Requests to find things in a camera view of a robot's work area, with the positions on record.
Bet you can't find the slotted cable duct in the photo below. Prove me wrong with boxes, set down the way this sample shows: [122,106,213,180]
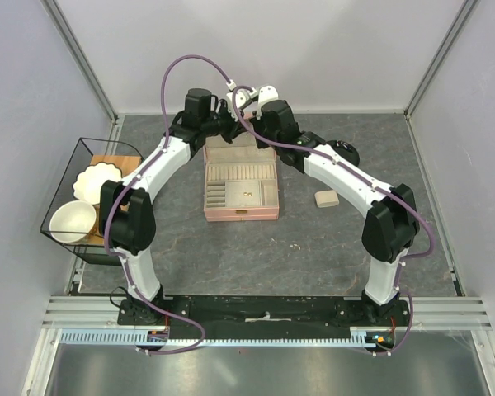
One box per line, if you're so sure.
[59,328,385,347]

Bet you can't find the black round plate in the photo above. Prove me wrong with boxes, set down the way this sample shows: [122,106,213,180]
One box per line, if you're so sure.
[327,140,361,167]

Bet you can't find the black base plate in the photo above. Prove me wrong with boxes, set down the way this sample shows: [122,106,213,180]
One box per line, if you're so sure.
[117,293,412,342]

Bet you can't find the wooden board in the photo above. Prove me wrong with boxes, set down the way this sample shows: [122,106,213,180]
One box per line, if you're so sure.
[87,154,143,247]

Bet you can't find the white scalloped dish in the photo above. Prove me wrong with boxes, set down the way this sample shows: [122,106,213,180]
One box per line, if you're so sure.
[73,162,122,205]

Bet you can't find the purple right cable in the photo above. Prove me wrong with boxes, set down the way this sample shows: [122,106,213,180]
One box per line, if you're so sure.
[233,85,436,358]

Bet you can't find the pink jewelry box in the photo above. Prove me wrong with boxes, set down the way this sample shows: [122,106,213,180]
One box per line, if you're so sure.
[204,132,280,222]

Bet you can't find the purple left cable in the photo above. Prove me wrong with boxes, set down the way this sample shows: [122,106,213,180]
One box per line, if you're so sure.
[109,54,238,356]

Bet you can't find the white round bowl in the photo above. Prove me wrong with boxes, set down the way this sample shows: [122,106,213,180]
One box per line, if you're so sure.
[49,200,97,243]

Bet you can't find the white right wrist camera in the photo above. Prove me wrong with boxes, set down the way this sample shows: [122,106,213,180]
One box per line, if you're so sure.
[257,85,279,106]

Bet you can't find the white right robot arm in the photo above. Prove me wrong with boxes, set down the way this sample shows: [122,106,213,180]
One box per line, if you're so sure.
[250,100,420,306]

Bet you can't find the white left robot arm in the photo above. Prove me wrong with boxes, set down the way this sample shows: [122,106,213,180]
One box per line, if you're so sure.
[98,88,237,301]

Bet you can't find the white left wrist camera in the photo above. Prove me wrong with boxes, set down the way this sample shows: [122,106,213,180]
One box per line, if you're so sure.
[225,89,252,115]

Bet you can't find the hair clips on plate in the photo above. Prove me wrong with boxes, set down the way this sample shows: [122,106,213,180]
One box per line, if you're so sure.
[338,141,352,150]

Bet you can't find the purple cable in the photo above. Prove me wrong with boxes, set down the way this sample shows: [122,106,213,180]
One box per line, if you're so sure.
[109,54,238,356]
[233,85,436,358]

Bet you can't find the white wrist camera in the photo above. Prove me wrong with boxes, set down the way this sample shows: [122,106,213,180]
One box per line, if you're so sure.
[225,89,252,115]
[257,85,279,106]

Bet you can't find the black wire rack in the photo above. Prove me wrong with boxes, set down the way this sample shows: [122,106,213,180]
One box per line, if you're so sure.
[39,137,146,267]

